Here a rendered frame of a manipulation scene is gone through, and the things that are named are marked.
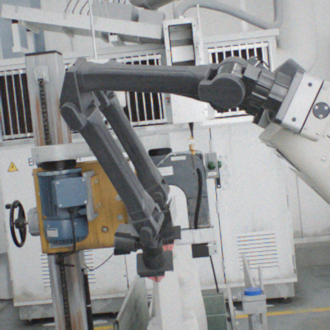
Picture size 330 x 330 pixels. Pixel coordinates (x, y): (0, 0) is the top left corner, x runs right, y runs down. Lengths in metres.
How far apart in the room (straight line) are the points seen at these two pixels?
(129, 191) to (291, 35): 3.94
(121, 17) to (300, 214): 2.73
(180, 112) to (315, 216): 2.38
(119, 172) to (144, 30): 3.22
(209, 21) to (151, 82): 5.00
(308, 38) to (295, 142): 3.97
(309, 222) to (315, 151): 4.97
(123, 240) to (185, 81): 0.53
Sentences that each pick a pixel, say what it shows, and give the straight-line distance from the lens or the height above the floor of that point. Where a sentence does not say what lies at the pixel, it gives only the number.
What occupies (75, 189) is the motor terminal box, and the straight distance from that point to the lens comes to 2.19.
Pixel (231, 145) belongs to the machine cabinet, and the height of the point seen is 1.26.
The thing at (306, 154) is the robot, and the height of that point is 1.34.
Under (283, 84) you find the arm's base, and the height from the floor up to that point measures 1.50.
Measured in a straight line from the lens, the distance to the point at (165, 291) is 2.04.
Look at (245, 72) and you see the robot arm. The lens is 1.43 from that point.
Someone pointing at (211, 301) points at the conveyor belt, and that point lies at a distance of 4.11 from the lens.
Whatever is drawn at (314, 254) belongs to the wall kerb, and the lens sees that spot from 6.57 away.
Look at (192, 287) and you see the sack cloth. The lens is 2.74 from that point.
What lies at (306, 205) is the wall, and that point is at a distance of 6.53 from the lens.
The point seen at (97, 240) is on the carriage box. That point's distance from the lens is 2.46.
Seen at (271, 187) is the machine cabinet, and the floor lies 0.91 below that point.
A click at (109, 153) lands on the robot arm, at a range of 1.64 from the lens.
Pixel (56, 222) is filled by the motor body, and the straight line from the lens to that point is 2.26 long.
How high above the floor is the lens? 1.43
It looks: 3 degrees down
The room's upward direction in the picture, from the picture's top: 6 degrees counter-clockwise
